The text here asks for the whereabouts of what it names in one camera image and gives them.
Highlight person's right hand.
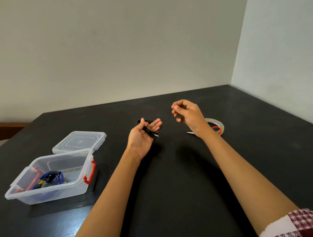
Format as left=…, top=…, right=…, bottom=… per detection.
left=171, top=99, right=212, bottom=140

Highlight person's left hand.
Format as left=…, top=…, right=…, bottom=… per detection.
left=126, top=118, right=163, bottom=161

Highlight black wired earphones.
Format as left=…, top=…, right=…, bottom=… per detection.
left=137, top=119, right=162, bottom=140

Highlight red-handled scissors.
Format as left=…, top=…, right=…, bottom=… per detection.
left=187, top=126, right=222, bottom=135

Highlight clear tape roll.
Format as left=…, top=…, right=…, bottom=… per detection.
left=204, top=118, right=225, bottom=136

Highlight blue wired earphones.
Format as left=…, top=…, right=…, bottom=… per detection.
left=33, top=171, right=65, bottom=190

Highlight clear plastic box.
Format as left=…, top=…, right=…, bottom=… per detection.
left=4, top=148, right=97, bottom=205

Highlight person's right forearm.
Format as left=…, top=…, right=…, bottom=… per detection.
left=200, top=128, right=300, bottom=236

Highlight person's left forearm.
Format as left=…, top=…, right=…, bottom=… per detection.
left=75, top=146, right=143, bottom=237

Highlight clear plastic lid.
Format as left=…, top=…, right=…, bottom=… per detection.
left=52, top=131, right=107, bottom=155

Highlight brown wooden furniture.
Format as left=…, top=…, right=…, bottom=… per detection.
left=0, top=122, right=31, bottom=141

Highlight maroon white patterned right sleeve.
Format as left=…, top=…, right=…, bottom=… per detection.
left=259, top=208, right=313, bottom=237

